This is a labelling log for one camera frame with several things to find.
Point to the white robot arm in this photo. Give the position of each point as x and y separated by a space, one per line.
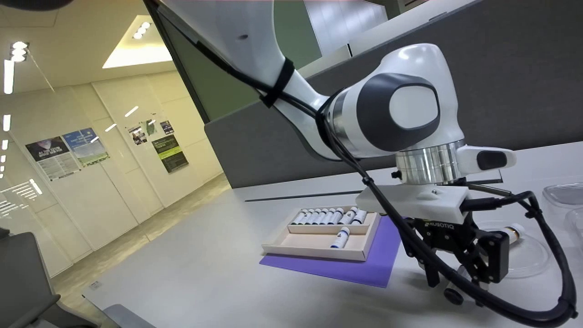
411 103

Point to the poster with dark photo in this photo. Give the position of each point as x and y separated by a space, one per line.
51 155

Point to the small wall photo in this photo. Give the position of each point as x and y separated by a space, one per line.
136 134
166 126
151 126

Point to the small white paint bottle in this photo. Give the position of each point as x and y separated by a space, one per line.
339 237
297 217
313 217
306 217
346 216
514 234
322 216
359 216
339 216
330 216

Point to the grey desk partition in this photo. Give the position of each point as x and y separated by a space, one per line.
515 79

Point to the square ceiling light panel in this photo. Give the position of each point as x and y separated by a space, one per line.
138 42

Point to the fluorescent ceiling light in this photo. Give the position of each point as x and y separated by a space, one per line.
11 66

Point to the purple mat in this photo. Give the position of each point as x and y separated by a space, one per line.
375 267

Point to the blue and green poster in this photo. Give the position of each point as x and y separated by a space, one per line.
85 146

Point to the black office chair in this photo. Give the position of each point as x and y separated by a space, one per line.
23 279

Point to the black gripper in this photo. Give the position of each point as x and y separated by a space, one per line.
448 234

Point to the dark green poster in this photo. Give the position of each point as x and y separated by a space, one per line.
169 154

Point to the wooden tray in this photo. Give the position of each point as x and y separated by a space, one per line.
302 247

